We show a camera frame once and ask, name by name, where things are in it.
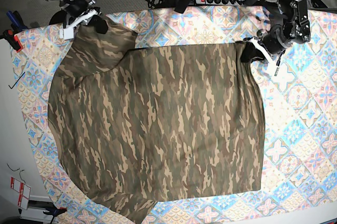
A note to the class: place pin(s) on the red black clamp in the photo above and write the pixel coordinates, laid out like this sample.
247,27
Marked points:
12,39

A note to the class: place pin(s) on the black round stand base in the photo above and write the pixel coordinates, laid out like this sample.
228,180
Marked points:
58,17

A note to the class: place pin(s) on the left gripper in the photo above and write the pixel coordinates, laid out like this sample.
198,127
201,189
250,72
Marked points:
267,48

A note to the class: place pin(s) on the black orange bottom clamp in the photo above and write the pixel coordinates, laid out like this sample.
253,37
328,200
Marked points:
54,212

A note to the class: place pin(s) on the blue clamp handle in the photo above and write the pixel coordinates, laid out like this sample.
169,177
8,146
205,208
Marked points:
17,22

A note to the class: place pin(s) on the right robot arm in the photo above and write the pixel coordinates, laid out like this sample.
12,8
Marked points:
79,12

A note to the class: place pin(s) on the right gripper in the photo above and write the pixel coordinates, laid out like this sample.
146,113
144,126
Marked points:
81,12

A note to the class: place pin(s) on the camouflage T-shirt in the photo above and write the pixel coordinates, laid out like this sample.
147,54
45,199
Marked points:
134,127

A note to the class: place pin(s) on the black hex key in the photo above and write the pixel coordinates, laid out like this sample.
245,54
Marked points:
13,85

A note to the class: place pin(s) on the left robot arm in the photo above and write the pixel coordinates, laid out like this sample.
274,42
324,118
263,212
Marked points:
295,21

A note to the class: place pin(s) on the patterned tile tablecloth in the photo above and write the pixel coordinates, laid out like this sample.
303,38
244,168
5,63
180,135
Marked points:
299,167

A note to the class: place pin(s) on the white power strip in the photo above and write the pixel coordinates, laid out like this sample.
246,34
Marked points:
219,2

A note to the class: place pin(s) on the red white label tag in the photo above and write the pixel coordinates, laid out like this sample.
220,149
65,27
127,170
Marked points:
23,192

